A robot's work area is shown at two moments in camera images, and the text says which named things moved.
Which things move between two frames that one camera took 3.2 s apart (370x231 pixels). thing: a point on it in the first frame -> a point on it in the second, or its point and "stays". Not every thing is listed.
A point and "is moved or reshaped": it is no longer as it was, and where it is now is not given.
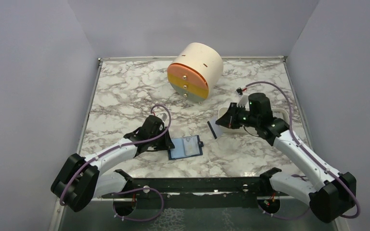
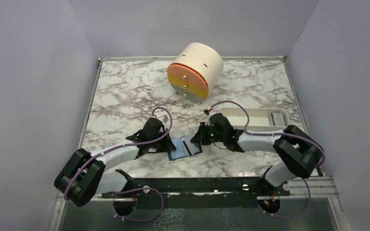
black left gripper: x=167 y=144 stays
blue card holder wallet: x=185 y=147 stays
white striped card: x=216 y=130 is moved or reshaped
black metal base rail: x=218 y=192 stays
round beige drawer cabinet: x=195 y=72 stays
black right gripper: x=229 y=120 -> x=199 y=138
